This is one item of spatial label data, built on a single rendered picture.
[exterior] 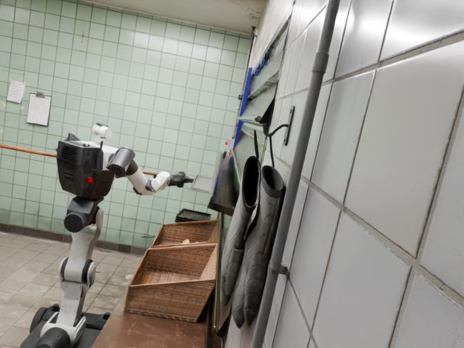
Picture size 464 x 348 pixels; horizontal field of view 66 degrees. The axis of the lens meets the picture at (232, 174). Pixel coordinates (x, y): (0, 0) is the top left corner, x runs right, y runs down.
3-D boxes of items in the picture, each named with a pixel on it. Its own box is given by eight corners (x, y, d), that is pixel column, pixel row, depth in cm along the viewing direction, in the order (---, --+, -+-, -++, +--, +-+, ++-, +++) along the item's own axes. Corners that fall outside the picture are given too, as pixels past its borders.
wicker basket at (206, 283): (211, 279, 252) (219, 242, 248) (210, 326, 196) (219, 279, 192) (143, 268, 249) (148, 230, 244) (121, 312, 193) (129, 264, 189)
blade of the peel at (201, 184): (190, 190, 243) (190, 186, 243) (196, 177, 298) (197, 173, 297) (242, 199, 245) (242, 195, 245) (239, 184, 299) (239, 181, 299)
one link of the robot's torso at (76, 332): (72, 351, 209) (75, 331, 207) (38, 346, 208) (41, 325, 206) (85, 331, 229) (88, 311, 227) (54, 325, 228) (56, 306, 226)
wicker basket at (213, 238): (215, 249, 311) (220, 219, 307) (214, 278, 255) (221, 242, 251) (159, 239, 307) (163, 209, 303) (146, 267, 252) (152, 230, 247)
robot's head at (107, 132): (103, 142, 209) (105, 127, 208) (90, 139, 214) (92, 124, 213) (111, 142, 215) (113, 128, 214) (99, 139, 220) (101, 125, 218)
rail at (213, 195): (218, 152, 300) (221, 152, 300) (208, 201, 123) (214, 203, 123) (219, 150, 300) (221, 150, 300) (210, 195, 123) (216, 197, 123)
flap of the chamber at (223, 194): (217, 155, 300) (239, 163, 302) (206, 208, 124) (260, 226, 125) (218, 152, 300) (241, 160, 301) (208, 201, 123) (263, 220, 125)
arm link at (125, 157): (132, 179, 204) (120, 162, 195) (119, 179, 208) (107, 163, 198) (140, 163, 212) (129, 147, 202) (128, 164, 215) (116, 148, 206)
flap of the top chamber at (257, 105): (241, 121, 296) (254, 100, 294) (264, 126, 120) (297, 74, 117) (236, 118, 296) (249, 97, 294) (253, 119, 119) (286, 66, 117)
